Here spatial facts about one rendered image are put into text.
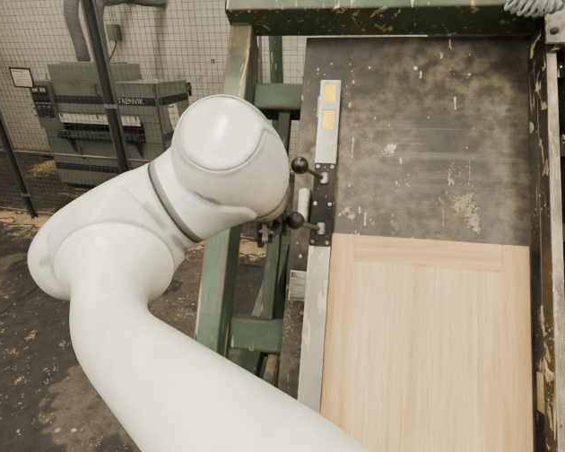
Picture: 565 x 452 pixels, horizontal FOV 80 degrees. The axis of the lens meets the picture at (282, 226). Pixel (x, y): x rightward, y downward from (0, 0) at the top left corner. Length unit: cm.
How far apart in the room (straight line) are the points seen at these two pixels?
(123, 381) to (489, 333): 79
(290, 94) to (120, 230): 75
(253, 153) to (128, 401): 19
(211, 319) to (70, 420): 162
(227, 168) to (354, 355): 63
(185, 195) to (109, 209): 7
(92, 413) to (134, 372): 212
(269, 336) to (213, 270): 22
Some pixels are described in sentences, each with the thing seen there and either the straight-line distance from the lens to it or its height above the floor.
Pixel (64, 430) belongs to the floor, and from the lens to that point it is 233.
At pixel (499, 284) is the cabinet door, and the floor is 128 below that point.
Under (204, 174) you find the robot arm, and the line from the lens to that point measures 29.
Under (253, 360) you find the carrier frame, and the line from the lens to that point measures 126.
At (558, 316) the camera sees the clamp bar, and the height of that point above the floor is 127.
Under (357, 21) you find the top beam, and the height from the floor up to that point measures 181.
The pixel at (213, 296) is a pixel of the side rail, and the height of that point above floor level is 123.
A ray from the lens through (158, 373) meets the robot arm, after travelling 19.
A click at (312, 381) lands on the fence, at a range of 82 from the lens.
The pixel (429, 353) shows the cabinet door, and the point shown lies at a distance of 86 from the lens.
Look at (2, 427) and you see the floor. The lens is 251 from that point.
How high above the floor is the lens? 173
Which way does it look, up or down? 27 degrees down
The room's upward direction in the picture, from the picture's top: straight up
